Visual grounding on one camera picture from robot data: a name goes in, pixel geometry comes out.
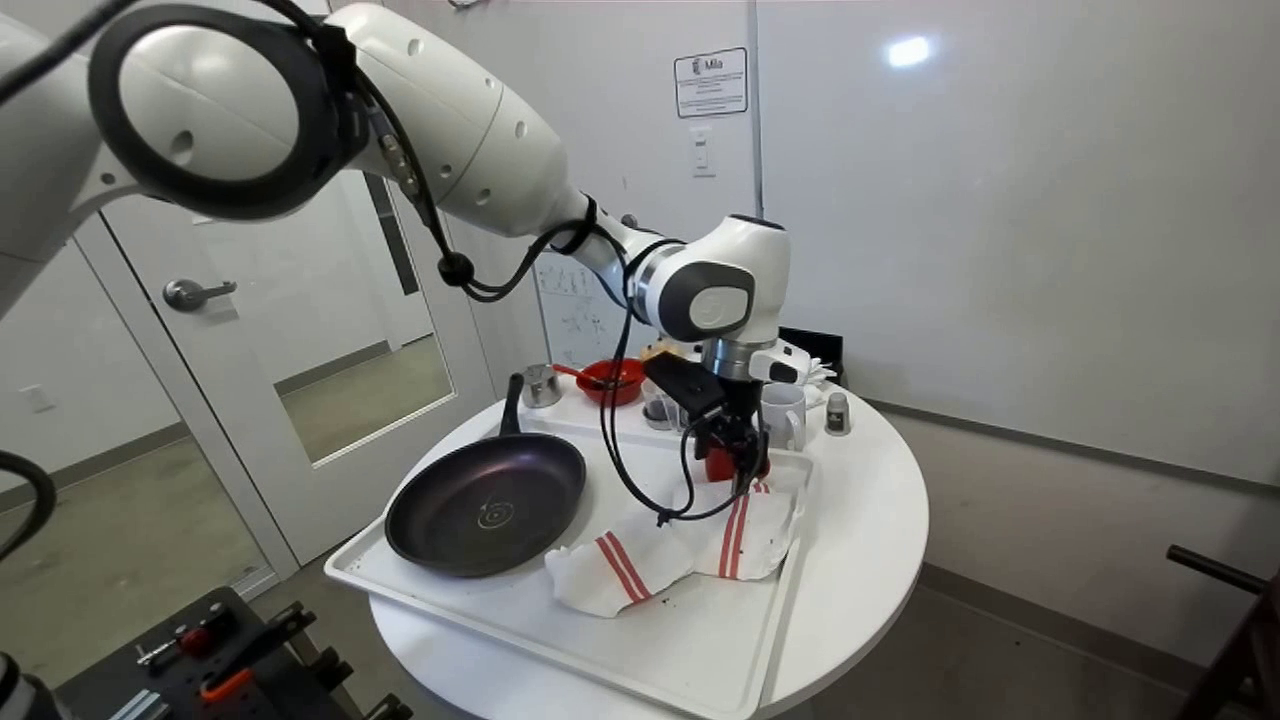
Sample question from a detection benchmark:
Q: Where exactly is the silver door handle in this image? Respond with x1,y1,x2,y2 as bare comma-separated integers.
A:
159,271,239,317

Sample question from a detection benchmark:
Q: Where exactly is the red bowl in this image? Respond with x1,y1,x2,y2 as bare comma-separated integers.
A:
553,355,657,413

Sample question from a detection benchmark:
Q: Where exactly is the black outlet box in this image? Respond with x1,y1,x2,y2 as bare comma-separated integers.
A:
777,324,846,386

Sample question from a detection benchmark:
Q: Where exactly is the black tool platform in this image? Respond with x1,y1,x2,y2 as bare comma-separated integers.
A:
51,584,416,720

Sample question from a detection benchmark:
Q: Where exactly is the white door with window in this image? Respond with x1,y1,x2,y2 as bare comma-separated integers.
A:
73,156,498,577

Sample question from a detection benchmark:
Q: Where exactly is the small metal cup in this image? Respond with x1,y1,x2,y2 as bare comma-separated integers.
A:
517,359,569,413

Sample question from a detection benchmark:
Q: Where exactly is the white wall sign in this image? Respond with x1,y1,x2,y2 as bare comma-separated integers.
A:
668,43,752,126

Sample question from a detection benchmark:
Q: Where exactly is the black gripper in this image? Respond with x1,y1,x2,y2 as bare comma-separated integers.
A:
680,377,777,491

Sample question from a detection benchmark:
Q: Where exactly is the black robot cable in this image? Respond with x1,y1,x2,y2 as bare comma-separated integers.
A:
256,0,754,530

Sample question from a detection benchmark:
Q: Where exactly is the silver metal bar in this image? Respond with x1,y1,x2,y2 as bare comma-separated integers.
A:
108,684,175,720

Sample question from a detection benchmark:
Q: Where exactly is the white light switch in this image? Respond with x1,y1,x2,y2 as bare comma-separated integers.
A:
684,130,725,188

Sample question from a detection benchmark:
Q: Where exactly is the small metal bowl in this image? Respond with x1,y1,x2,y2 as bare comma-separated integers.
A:
638,394,689,432

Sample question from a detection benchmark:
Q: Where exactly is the pile of white packets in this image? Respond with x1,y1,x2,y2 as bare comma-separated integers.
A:
764,340,844,398

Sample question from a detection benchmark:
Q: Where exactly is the thick black cable loop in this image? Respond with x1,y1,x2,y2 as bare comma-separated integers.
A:
0,448,59,564

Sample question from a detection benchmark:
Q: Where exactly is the black frying pan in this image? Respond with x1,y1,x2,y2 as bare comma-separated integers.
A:
380,374,593,584

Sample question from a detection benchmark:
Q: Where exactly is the large glossy wall whiteboard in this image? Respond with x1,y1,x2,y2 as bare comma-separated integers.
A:
752,0,1280,491

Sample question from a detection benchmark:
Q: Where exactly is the round white table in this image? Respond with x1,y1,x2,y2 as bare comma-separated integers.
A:
363,351,937,720

